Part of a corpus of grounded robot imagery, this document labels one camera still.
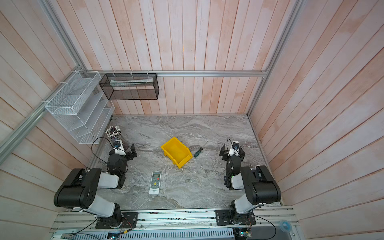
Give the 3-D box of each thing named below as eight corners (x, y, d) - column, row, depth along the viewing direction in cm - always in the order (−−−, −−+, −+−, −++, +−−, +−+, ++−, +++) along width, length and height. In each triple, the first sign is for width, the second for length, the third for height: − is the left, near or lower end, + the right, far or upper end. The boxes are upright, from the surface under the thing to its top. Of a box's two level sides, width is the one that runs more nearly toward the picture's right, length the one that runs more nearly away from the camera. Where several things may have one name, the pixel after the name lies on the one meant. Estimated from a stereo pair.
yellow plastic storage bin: (161, 152, 101) (159, 146, 95) (175, 141, 107) (174, 135, 101) (179, 170, 93) (179, 165, 87) (193, 157, 98) (193, 152, 93)
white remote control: (149, 194, 84) (148, 193, 82) (152, 173, 92) (152, 171, 90) (159, 194, 84) (158, 193, 82) (162, 173, 92) (161, 171, 90)
